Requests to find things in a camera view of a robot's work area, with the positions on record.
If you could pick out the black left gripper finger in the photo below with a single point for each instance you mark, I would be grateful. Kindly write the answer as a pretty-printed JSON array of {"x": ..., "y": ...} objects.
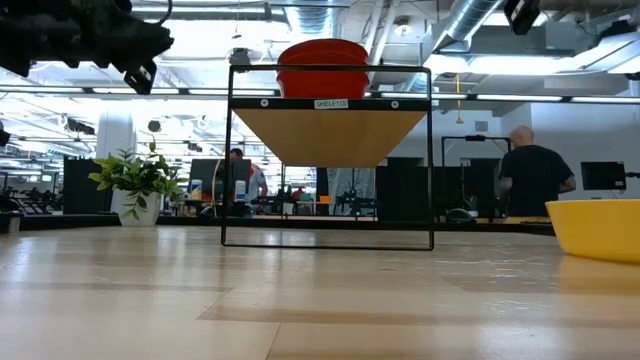
[
  {"x": 140, "y": 77},
  {"x": 130, "y": 42}
]

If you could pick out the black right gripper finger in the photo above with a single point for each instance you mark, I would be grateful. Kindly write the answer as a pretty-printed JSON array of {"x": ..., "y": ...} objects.
[{"x": 522, "y": 15}]

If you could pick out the red floral mini bowl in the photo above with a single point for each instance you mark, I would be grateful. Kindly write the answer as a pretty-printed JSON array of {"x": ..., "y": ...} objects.
[
  {"x": 324, "y": 87},
  {"x": 324, "y": 55}
]

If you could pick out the yellow bowl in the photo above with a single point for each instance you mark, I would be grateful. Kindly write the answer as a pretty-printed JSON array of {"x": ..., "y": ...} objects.
[{"x": 600, "y": 230}]

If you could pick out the black background robot arm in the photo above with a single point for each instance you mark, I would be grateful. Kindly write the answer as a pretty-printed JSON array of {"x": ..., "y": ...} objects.
[{"x": 350, "y": 201}]

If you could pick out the black round ceiling fixture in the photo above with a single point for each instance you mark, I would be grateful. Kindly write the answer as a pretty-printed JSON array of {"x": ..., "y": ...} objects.
[{"x": 154, "y": 126}]

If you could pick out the long ceiling light strip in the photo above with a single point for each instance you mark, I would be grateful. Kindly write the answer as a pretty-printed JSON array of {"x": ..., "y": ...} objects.
[
  {"x": 605, "y": 100},
  {"x": 520, "y": 97},
  {"x": 210, "y": 92}
]

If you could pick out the green leafy plant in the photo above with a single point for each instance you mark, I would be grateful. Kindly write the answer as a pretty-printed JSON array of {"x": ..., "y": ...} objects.
[{"x": 135, "y": 175}]

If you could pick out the black ceiling speaker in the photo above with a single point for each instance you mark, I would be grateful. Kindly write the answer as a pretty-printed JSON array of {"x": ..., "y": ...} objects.
[{"x": 240, "y": 56}]

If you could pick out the black computer monitor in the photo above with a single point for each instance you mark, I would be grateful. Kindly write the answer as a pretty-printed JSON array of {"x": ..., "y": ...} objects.
[{"x": 205, "y": 172}]

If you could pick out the white yellow wipes canister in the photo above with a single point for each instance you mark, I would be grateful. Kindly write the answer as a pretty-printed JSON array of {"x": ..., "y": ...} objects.
[{"x": 196, "y": 190}]

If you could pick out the black room divider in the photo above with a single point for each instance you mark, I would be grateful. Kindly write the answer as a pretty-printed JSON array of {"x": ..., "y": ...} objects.
[{"x": 80, "y": 190}]

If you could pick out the white plant pot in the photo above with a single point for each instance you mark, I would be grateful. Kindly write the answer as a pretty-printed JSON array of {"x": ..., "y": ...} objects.
[{"x": 152, "y": 210}]

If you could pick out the white blue wipes canister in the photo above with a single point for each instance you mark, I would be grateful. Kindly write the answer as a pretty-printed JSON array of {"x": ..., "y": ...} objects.
[{"x": 241, "y": 191}]

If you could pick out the person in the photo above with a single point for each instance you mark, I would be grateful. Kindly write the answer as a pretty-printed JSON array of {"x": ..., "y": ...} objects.
[
  {"x": 257, "y": 180},
  {"x": 535, "y": 175},
  {"x": 298, "y": 192}
]

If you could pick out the small black grey block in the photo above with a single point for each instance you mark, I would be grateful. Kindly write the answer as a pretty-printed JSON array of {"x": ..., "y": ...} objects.
[{"x": 10, "y": 216}]

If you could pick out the white shelf label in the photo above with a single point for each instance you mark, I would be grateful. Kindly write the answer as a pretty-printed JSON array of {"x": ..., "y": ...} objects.
[{"x": 331, "y": 104}]

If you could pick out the small green plant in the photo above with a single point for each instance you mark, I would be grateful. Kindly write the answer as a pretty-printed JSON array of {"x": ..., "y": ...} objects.
[{"x": 471, "y": 202}]

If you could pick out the black dome object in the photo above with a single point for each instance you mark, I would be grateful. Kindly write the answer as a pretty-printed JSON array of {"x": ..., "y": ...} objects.
[{"x": 460, "y": 216}]

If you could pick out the dark cabinet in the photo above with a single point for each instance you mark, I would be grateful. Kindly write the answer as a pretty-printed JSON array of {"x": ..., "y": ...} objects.
[{"x": 405, "y": 190}]

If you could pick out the orange box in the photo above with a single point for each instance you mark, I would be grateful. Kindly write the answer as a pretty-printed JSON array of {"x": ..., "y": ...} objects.
[{"x": 325, "y": 199}]

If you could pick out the large silver air duct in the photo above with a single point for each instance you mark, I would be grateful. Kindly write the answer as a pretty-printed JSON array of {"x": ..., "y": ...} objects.
[{"x": 470, "y": 17}]

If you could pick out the grey wall vent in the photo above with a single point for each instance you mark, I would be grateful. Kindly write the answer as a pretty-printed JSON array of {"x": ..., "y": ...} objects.
[{"x": 481, "y": 126}]

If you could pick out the black stand frame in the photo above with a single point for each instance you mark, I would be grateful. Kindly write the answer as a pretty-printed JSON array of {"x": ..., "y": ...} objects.
[{"x": 475, "y": 138}]

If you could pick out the black wall monitor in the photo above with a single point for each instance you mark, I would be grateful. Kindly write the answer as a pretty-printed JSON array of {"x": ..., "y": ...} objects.
[{"x": 602, "y": 176}]

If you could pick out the ribbed silver air duct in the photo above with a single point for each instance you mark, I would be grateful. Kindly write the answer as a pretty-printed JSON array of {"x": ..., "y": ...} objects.
[{"x": 312, "y": 20}]

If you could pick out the black frame wooden shelf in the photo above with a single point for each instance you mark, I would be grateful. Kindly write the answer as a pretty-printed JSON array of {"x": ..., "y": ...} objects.
[{"x": 330, "y": 135}]

